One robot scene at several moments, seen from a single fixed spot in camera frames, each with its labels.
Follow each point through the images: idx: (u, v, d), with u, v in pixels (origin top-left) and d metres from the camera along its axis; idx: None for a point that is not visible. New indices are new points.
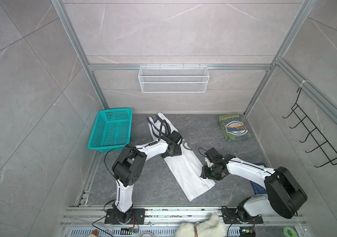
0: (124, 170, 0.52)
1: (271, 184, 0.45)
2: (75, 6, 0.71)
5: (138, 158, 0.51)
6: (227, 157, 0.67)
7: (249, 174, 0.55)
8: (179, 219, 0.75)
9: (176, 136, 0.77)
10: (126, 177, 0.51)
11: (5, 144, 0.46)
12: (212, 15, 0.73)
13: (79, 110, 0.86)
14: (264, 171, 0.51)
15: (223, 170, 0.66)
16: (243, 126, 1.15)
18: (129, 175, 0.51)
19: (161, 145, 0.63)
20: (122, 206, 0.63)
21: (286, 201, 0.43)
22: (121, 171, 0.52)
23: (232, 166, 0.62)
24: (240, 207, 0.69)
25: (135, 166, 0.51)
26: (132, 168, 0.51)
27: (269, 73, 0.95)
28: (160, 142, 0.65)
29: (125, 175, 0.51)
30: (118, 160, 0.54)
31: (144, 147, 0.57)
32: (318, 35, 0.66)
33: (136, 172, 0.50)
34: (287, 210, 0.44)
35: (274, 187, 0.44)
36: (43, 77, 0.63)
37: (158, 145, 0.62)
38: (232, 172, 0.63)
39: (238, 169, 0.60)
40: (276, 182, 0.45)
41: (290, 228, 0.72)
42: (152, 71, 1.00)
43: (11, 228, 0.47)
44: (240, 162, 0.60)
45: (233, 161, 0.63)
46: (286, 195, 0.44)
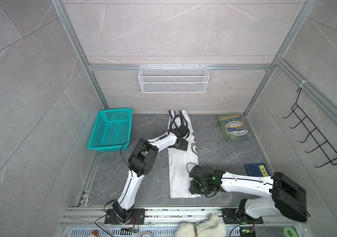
0: (139, 161, 0.58)
1: (279, 198, 0.42)
2: (75, 6, 0.71)
5: (152, 150, 0.57)
6: (217, 176, 0.62)
7: (249, 189, 0.52)
8: (179, 219, 0.75)
9: (184, 129, 0.82)
10: (141, 168, 0.58)
11: (5, 144, 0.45)
12: (212, 15, 0.73)
13: (79, 110, 0.86)
14: (265, 184, 0.48)
15: (218, 189, 0.59)
16: (243, 126, 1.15)
18: (144, 165, 0.57)
19: (170, 138, 0.68)
20: (125, 202, 0.64)
21: (297, 206, 0.42)
22: (137, 163, 0.59)
23: (226, 185, 0.57)
24: (241, 213, 0.67)
25: (148, 158, 0.57)
26: (146, 160, 0.57)
27: (269, 73, 0.95)
28: (170, 136, 0.70)
29: (140, 166, 0.58)
30: (133, 153, 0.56)
31: (156, 141, 0.62)
32: (318, 35, 0.66)
33: (150, 163, 0.56)
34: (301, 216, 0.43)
35: (283, 199, 0.42)
36: (43, 77, 0.63)
37: (167, 138, 0.67)
38: (228, 189, 0.58)
39: (234, 186, 0.55)
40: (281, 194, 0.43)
41: (290, 228, 0.72)
42: (152, 71, 1.00)
43: (11, 228, 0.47)
44: (234, 178, 0.56)
45: (226, 179, 0.58)
46: (295, 202, 0.42)
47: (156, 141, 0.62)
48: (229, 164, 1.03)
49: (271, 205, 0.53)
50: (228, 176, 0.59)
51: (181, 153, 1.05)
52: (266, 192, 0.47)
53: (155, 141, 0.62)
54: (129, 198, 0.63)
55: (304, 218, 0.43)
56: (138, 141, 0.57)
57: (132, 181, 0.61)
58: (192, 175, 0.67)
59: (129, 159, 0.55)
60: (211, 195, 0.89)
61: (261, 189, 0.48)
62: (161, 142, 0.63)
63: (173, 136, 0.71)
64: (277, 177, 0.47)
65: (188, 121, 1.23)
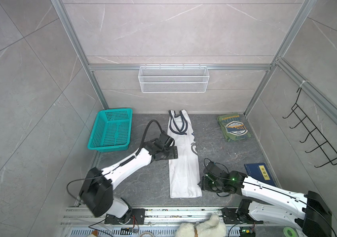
0: (91, 197, 0.45)
1: (313, 219, 0.40)
2: (75, 6, 0.71)
5: (103, 186, 0.42)
6: (236, 177, 0.58)
7: (277, 201, 0.48)
8: (179, 219, 0.75)
9: (166, 141, 0.64)
10: (93, 208, 0.44)
11: (5, 144, 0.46)
12: (212, 15, 0.73)
13: (79, 110, 0.86)
14: (297, 201, 0.45)
15: (235, 192, 0.56)
16: (243, 126, 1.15)
18: (95, 205, 0.43)
19: (140, 159, 0.53)
20: (118, 213, 0.60)
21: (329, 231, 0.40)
22: (88, 200, 0.45)
23: (248, 190, 0.53)
24: (241, 212, 0.68)
25: (98, 197, 0.42)
26: (97, 199, 0.43)
27: (269, 73, 0.95)
28: (138, 155, 0.54)
29: (91, 205, 0.44)
30: (82, 187, 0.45)
31: (114, 171, 0.46)
32: (318, 35, 0.66)
33: (103, 202, 0.42)
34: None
35: (318, 221, 0.39)
36: (43, 77, 0.63)
37: (134, 162, 0.51)
38: (246, 194, 0.55)
39: (256, 194, 0.52)
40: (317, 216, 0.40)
41: (290, 228, 0.72)
42: (152, 71, 1.00)
43: (11, 228, 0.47)
44: (258, 185, 0.52)
45: (248, 183, 0.54)
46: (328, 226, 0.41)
47: (115, 170, 0.47)
48: (229, 164, 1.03)
49: (287, 217, 0.51)
50: (252, 181, 0.54)
51: (181, 153, 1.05)
52: (298, 210, 0.44)
53: (111, 171, 0.46)
54: (117, 211, 0.59)
55: None
56: (89, 171, 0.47)
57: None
58: (209, 172, 0.63)
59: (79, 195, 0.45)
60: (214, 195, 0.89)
61: (292, 206, 0.45)
62: (123, 170, 0.48)
63: (145, 154, 0.55)
64: (310, 197, 0.44)
65: (188, 121, 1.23)
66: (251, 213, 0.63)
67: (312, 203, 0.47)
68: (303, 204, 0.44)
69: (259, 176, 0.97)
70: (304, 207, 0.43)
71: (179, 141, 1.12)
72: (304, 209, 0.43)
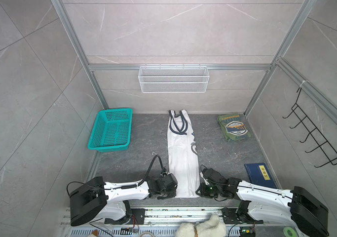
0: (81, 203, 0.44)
1: (298, 212, 0.42)
2: (75, 6, 0.71)
5: (97, 200, 0.42)
6: (233, 182, 0.63)
7: (266, 200, 0.52)
8: (179, 219, 0.75)
9: (168, 183, 0.63)
10: (75, 215, 0.43)
11: (5, 144, 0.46)
12: (212, 15, 0.73)
13: (79, 110, 0.86)
14: (283, 197, 0.47)
15: (233, 197, 0.60)
16: (243, 126, 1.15)
18: (80, 214, 0.43)
19: (139, 192, 0.54)
20: (114, 217, 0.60)
21: (317, 222, 0.41)
22: (76, 203, 0.44)
23: (243, 194, 0.57)
24: (241, 212, 0.68)
25: (87, 207, 0.42)
26: (86, 208, 0.42)
27: (269, 72, 0.95)
28: (139, 188, 0.54)
29: (76, 211, 0.43)
30: (78, 190, 0.46)
31: (113, 190, 0.47)
32: (318, 35, 0.66)
33: (89, 214, 0.42)
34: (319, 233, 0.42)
35: (304, 215, 0.41)
36: (43, 77, 0.63)
37: (132, 191, 0.52)
38: (244, 198, 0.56)
39: (251, 196, 0.56)
40: (302, 209, 0.42)
41: (290, 228, 0.72)
42: (152, 71, 1.00)
43: (11, 228, 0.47)
44: (251, 187, 0.57)
45: (243, 187, 0.59)
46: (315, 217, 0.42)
47: (115, 189, 0.48)
48: (229, 164, 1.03)
49: (283, 215, 0.52)
50: (245, 184, 0.59)
51: (181, 154, 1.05)
52: (284, 205, 0.46)
53: (112, 188, 0.47)
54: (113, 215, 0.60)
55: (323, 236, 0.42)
56: (94, 178, 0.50)
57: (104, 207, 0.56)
58: (209, 177, 0.67)
59: (70, 197, 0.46)
60: None
61: (279, 202, 0.48)
62: (121, 192, 0.49)
63: (145, 188, 0.56)
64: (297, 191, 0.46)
65: (188, 121, 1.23)
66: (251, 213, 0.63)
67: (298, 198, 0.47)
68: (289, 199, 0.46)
69: (259, 175, 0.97)
70: (289, 201, 0.46)
71: (178, 141, 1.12)
72: (289, 204, 0.45)
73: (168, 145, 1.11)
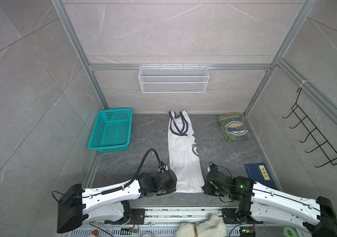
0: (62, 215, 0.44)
1: (329, 227, 0.40)
2: (75, 6, 0.71)
5: (73, 212, 0.40)
6: (243, 183, 0.55)
7: (288, 209, 0.47)
8: (179, 219, 0.75)
9: (165, 179, 0.57)
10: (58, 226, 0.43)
11: (5, 144, 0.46)
12: (212, 14, 0.73)
13: (79, 110, 0.86)
14: (311, 208, 0.44)
15: (243, 199, 0.53)
16: (243, 126, 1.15)
18: (61, 225, 0.42)
19: (127, 194, 0.49)
20: (111, 218, 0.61)
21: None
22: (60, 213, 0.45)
23: (258, 198, 0.51)
24: (242, 214, 0.67)
25: (65, 219, 0.41)
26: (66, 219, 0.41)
27: (269, 73, 0.95)
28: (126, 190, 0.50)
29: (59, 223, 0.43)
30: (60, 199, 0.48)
31: (93, 197, 0.45)
32: (318, 35, 0.66)
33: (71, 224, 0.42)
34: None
35: (333, 229, 0.40)
36: (43, 77, 0.63)
37: (117, 194, 0.48)
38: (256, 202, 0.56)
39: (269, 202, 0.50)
40: (331, 223, 0.41)
41: (290, 228, 0.72)
42: (152, 71, 1.00)
43: (11, 228, 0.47)
44: (271, 193, 0.50)
45: (258, 191, 0.52)
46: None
47: (95, 195, 0.45)
48: (229, 164, 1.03)
49: (294, 220, 0.52)
50: (262, 188, 0.52)
51: (181, 154, 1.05)
52: (313, 217, 0.43)
53: (91, 195, 0.45)
54: (109, 216, 0.59)
55: None
56: (73, 186, 0.45)
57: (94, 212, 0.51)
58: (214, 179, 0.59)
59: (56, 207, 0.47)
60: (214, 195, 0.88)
61: (306, 213, 0.44)
62: (102, 198, 0.45)
63: (134, 189, 0.51)
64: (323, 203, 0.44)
65: (189, 121, 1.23)
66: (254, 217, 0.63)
67: (325, 210, 0.47)
68: (317, 211, 0.44)
69: (259, 175, 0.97)
70: (318, 214, 0.43)
71: (179, 142, 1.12)
72: (318, 216, 0.43)
73: (168, 146, 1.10)
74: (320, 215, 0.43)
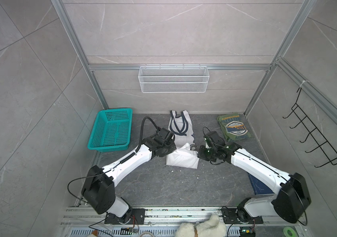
0: (92, 195, 0.45)
1: (286, 193, 0.41)
2: (75, 6, 0.71)
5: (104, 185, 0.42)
6: (231, 146, 0.60)
7: (260, 175, 0.50)
8: (179, 219, 0.75)
9: (165, 136, 0.63)
10: (95, 205, 0.44)
11: (5, 144, 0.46)
12: (212, 14, 0.73)
13: (79, 110, 0.86)
14: (279, 177, 0.45)
15: (225, 158, 0.59)
16: (243, 126, 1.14)
18: (98, 202, 0.43)
19: (141, 156, 0.53)
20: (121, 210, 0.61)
21: (298, 209, 0.41)
22: (91, 198, 0.45)
23: (238, 160, 0.56)
24: (240, 208, 0.69)
25: (101, 195, 0.42)
26: (99, 195, 0.42)
27: (269, 73, 0.95)
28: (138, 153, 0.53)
29: (93, 202, 0.44)
30: (84, 187, 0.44)
31: (114, 169, 0.47)
32: (318, 35, 0.66)
33: (107, 197, 0.43)
34: (293, 217, 0.43)
35: (290, 197, 0.41)
36: (43, 77, 0.63)
37: (133, 160, 0.51)
38: (235, 164, 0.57)
39: (245, 165, 0.54)
40: (291, 192, 0.41)
41: (290, 228, 0.72)
42: (152, 71, 1.00)
43: (11, 228, 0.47)
44: (247, 156, 0.54)
45: (241, 154, 0.56)
46: (298, 203, 0.41)
47: (115, 167, 0.47)
48: (229, 164, 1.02)
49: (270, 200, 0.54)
50: (244, 152, 0.56)
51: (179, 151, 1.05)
52: (276, 184, 0.45)
53: (112, 168, 0.47)
54: (118, 210, 0.59)
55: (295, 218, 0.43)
56: (91, 169, 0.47)
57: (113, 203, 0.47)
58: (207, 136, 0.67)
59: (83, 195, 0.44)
60: (214, 195, 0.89)
61: (271, 179, 0.47)
62: (123, 167, 0.48)
63: (145, 149, 0.55)
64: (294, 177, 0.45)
65: (189, 121, 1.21)
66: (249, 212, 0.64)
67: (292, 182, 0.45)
68: (284, 180, 0.44)
69: None
70: (282, 182, 0.44)
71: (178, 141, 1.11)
72: (281, 183, 0.44)
73: None
74: (285, 183, 0.43)
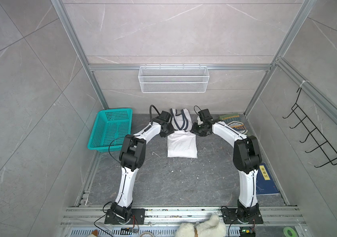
0: (130, 156, 0.60)
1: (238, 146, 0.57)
2: (75, 6, 0.71)
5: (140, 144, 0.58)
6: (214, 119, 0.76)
7: (228, 136, 0.66)
8: (179, 219, 0.75)
9: (166, 116, 0.83)
10: (134, 163, 0.59)
11: (5, 145, 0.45)
12: (212, 15, 0.73)
13: (79, 110, 0.86)
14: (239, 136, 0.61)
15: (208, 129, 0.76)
16: (242, 126, 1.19)
18: (136, 159, 0.59)
19: (154, 128, 0.70)
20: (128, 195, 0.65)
21: (246, 160, 0.56)
22: (129, 158, 0.60)
23: (217, 127, 0.72)
24: (240, 206, 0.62)
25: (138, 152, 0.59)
26: (137, 153, 0.59)
27: (269, 73, 0.95)
28: (154, 124, 0.72)
29: (132, 160, 0.60)
30: (123, 150, 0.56)
31: (142, 134, 0.64)
32: (318, 35, 0.66)
33: (141, 155, 0.58)
34: (243, 167, 0.57)
35: (240, 149, 0.56)
36: (43, 77, 0.63)
37: (151, 130, 0.68)
38: (215, 131, 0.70)
39: (220, 130, 0.70)
40: (243, 145, 0.56)
41: (290, 229, 0.71)
42: (152, 71, 1.00)
43: (11, 228, 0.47)
44: (223, 124, 0.71)
45: (219, 122, 0.73)
46: (246, 155, 0.56)
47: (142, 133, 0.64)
48: (229, 164, 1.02)
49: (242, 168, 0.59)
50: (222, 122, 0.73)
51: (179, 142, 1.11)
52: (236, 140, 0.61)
53: (141, 134, 0.64)
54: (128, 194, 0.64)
55: (244, 168, 0.57)
56: (125, 137, 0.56)
57: (127, 177, 0.62)
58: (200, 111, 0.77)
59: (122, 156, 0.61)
60: (214, 195, 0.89)
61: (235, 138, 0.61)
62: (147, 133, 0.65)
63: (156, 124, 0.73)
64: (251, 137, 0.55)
65: (189, 119, 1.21)
66: (244, 202, 0.66)
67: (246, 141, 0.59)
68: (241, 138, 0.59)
69: (259, 175, 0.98)
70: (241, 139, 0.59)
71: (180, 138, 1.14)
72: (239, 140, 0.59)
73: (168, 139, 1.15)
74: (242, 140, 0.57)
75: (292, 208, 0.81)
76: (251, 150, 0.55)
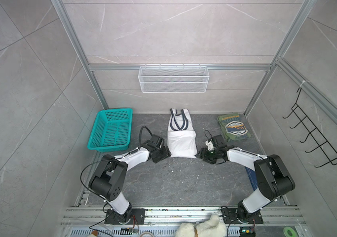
0: (104, 182, 0.47)
1: (259, 166, 0.49)
2: (75, 6, 0.71)
5: (120, 168, 0.47)
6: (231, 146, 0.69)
7: (245, 159, 0.60)
8: (179, 219, 0.75)
9: (156, 140, 0.74)
10: (106, 192, 0.46)
11: (5, 145, 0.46)
12: (212, 15, 0.73)
13: (79, 110, 0.86)
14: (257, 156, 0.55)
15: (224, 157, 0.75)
16: (243, 126, 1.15)
18: (111, 187, 0.46)
19: (141, 153, 0.60)
20: (124, 204, 0.62)
21: (274, 184, 0.46)
22: (101, 185, 0.47)
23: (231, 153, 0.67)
24: (240, 205, 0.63)
25: (116, 177, 0.47)
26: (114, 179, 0.47)
27: (269, 73, 0.95)
28: (142, 150, 0.63)
29: (105, 189, 0.46)
30: (96, 174, 0.48)
31: (125, 157, 0.54)
32: (318, 35, 0.66)
33: (119, 181, 0.47)
34: (271, 193, 0.48)
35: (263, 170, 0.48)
36: (43, 77, 0.63)
37: (138, 154, 0.59)
38: (232, 159, 0.68)
39: (236, 155, 0.65)
40: (265, 166, 0.48)
41: (290, 229, 0.71)
42: (152, 71, 1.00)
43: (11, 228, 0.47)
44: (238, 149, 0.66)
45: (233, 148, 0.69)
46: (271, 177, 0.47)
47: (125, 156, 0.54)
48: (229, 164, 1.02)
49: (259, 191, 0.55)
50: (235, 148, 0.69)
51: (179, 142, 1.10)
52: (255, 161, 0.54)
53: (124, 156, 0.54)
54: (120, 207, 0.60)
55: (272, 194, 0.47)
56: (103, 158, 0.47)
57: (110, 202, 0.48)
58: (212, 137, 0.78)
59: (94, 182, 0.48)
60: (214, 195, 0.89)
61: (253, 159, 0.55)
62: (131, 157, 0.55)
63: (145, 149, 0.64)
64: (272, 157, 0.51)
65: (189, 119, 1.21)
66: (249, 209, 0.64)
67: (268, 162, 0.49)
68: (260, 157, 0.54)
69: None
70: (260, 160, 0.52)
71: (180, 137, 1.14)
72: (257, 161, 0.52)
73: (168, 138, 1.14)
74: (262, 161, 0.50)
75: (292, 208, 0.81)
76: (277, 173, 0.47)
